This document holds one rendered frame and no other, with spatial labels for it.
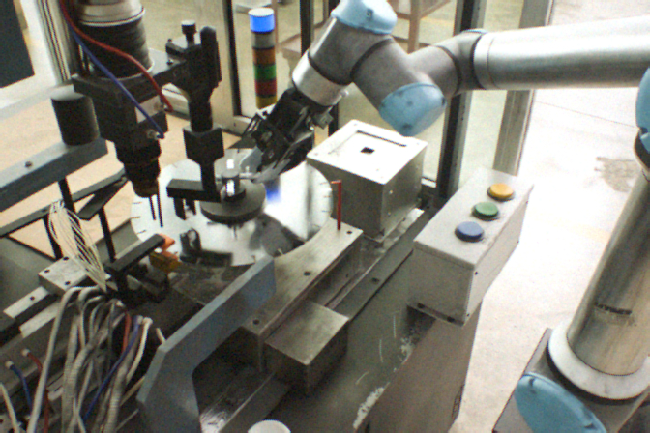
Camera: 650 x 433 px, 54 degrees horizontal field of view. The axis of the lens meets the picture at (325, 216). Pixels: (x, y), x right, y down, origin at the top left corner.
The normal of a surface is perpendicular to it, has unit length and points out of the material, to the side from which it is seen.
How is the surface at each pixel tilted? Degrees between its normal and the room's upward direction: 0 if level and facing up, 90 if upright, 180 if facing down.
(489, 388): 0
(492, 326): 0
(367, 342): 0
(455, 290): 90
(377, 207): 90
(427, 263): 90
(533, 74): 109
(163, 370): 90
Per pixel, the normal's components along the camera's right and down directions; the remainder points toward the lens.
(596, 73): -0.62, 0.69
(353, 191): -0.56, 0.50
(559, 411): -0.74, 0.50
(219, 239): 0.00, -0.80
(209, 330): 0.83, 0.33
